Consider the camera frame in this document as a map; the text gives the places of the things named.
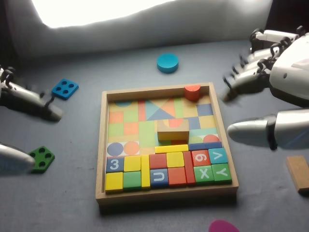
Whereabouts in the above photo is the red half-cylinder block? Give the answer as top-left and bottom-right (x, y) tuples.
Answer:
(184, 85), (202, 102)

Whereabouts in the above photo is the brown wooden plank block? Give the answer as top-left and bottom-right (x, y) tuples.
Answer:
(285, 155), (309, 194)

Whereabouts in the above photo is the natural wooden arch block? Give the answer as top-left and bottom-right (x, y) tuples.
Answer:
(156, 119), (191, 143)

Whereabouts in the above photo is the blue long bar block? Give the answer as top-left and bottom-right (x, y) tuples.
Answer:
(188, 142), (223, 151)

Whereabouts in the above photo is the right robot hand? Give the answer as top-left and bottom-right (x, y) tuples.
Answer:
(221, 26), (309, 151)

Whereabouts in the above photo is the blue round disc block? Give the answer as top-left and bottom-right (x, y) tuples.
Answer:
(156, 53), (180, 74)

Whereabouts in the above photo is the blue square four-hole block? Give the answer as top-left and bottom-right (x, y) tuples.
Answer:
(51, 78), (80, 101)

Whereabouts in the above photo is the green pentagon holed block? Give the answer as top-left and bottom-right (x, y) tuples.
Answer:
(28, 145), (56, 174)

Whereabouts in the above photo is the grey table cloth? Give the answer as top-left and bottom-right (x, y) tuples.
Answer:
(0, 36), (309, 232)

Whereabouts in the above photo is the wooden tray with printed floor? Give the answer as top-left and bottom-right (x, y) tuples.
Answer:
(95, 82), (240, 206)

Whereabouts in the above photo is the pink round disc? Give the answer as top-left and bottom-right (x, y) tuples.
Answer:
(208, 219), (240, 232)

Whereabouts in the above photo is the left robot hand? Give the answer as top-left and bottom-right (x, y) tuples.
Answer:
(0, 65), (64, 176)

